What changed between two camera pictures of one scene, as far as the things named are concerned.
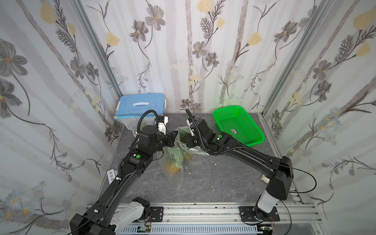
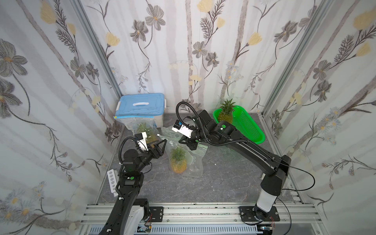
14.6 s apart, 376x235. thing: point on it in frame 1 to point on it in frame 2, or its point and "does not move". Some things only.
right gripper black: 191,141 does not move
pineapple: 188,156 to 225,112
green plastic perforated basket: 232,120 does not move
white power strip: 111,176 does not move
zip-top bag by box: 131,124 does not move
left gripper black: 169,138 to 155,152
